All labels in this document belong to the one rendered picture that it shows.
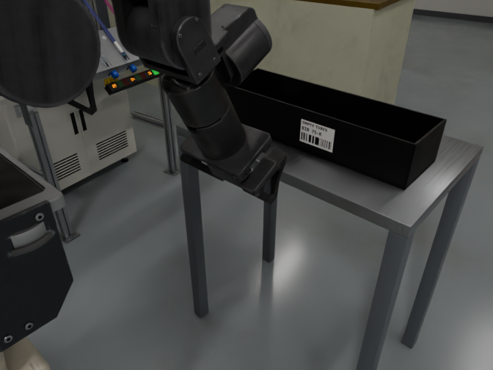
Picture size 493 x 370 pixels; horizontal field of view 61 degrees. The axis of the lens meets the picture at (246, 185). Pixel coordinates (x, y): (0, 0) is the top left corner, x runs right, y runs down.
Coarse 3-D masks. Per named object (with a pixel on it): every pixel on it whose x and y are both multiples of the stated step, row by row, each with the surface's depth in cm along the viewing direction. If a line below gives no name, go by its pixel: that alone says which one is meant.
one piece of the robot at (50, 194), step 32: (0, 160) 54; (0, 192) 48; (32, 192) 48; (0, 224) 42; (32, 224) 45; (0, 256) 44; (32, 256) 46; (64, 256) 50; (0, 288) 45; (32, 288) 48; (64, 288) 51; (0, 320) 46; (32, 320) 49
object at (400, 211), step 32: (256, 160) 103; (288, 160) 103; (320, 160) 103; (448, 160) 103; (192, 192) 130; (320, 192) 93; (352, 192) 91; (384, 192) 91; (416, 192) 91; (448, 192) 116; (192, 224) 136; (384, 224) 85; (416, 224) 83; (448, 224) 120; (192, 256) 145; (384, 256) 88; (192, 288) 156; (384, 288) 92; (384, 320) 96; (416, 320) 143
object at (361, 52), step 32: (224, 0) 296; (256, 0) 281; (288, 0) 268; (320, 0) 256; (352, 0) 247; (384, 0) 247; (288, 32) 278; (320, 32) 265; (352, 32) 253; (384, 32) 267; (288, 64) 288; (320, 64) 274; (352, 64) 262; (384, 64) 287; (384, 96) 311
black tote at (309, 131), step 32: (256, 96) 110; (288, 96) 124; (320, 96) 116; (352, 96) 109; (288, 128) 107; (320, 128) 100; (352, 128) 94; (384, 128) 107; (416, 128) 101; (352, 160) 97; (384, 160) 92; (416, 160) 89
